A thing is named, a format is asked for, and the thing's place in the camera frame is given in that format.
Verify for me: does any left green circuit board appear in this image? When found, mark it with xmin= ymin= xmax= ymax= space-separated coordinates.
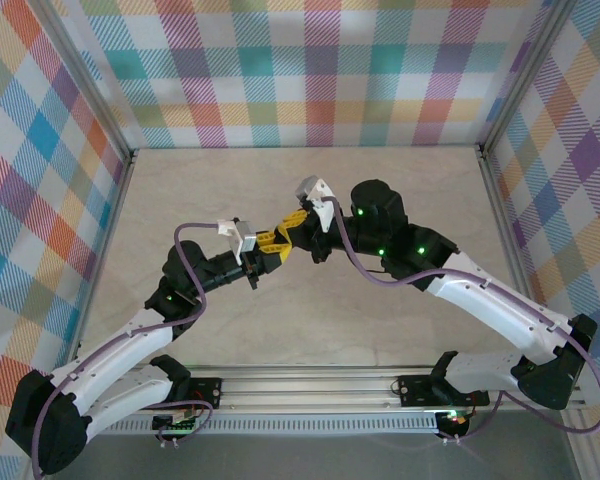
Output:
xmin=152 ymin=409 xmax=201 ymax=434

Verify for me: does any right small circuit board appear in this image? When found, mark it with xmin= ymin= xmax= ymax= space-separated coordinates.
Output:
xmin=437 ymin=410 xmax=469 ymax=429

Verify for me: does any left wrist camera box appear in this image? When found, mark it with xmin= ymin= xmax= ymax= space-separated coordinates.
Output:
xmin=216 ymin=217 xmax=259 ymax=267

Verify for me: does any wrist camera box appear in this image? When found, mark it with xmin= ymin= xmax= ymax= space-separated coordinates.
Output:
xmin=293 ymin=174 xmax=338 ymax=234
xmin=216 ymin=217 xmax=259 ymax=267

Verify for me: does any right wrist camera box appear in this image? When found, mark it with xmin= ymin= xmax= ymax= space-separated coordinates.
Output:
xmin=293 ymin=174 xmax=338 ymax=234

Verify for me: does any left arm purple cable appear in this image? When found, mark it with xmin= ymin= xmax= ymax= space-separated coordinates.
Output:
xmin=29 ymin=222 xmax=231 ymax=479

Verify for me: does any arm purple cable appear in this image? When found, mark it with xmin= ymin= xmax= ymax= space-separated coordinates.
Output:
xmin=29 ymin=222 xmax=231 ymax=479
xmin=324 ymin=196 xmax=600 ymax=444

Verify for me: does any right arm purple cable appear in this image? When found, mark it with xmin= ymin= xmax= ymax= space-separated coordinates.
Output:
xmin=324 ymin=196 xmax=600 ymax=444

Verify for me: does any left aluminium table side rail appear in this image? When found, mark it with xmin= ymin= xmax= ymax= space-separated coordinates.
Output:
xmin=64 ymin=148 xmax=140 ymax=376

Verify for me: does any aluminium table side rail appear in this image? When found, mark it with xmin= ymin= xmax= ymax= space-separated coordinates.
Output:
xmin=476 ymin=147 xmax=554 ymax=370
xmin=64 ymin=148 xmax=140 ymax=376

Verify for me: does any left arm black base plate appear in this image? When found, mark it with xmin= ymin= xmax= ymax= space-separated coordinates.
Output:
xmin=131 ymin=377 xmax=224 ymax=412

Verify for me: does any right aluminium table side rail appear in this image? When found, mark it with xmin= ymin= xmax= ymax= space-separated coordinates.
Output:
xmin=476 ymin=147 xmax=554 ymax=370

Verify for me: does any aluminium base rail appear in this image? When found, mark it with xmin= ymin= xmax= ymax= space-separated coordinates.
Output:
xmin=87 ymin=367 xmax=589 ymax=414

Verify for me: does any grey slotted cable duct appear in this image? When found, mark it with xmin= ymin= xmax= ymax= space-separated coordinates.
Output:
xmin=87 ymin=412 xmax=441 ymax=436

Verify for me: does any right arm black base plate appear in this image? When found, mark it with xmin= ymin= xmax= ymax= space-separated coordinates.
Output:
xmin=397 ymin=373 xmax=491 ymax=407

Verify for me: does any right aluminium frame post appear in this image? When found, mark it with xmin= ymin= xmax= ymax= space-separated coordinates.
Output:
xmin=478 ymin=0 xmax=579 ymax=156

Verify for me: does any aluminium frame post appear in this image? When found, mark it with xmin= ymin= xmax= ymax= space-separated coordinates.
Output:
xmin=27 ymin=0 xmax=136 ymax=166
xmin=478 ymin=0 xmax=579 ymax=156

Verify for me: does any left aluminium frame post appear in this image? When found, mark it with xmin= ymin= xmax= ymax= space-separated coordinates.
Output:
xmin=27 ymin=0 xmax=136 ymax=166

